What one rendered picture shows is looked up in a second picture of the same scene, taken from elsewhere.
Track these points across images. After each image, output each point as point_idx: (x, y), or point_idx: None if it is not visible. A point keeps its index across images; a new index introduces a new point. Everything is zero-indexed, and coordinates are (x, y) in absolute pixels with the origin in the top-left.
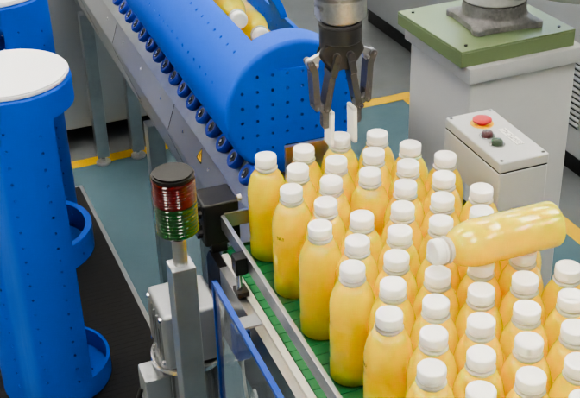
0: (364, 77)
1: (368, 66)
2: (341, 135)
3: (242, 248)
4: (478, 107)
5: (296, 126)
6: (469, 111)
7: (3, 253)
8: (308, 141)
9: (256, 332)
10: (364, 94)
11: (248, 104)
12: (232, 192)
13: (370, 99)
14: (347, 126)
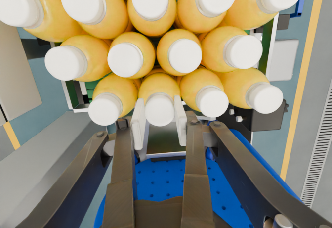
0: (88, 178)
1: (57, 202)
2: (157, 114)
3: (275, 33)
4: (8, 208)
5: (173, 183)
6: (17, 206)
7: (278, 176)
8: (173, 155)
9: None
10: (104, 143)
11: (236, 211)
12: (251, 117)
13: (95, 133)
14: (145, 124)
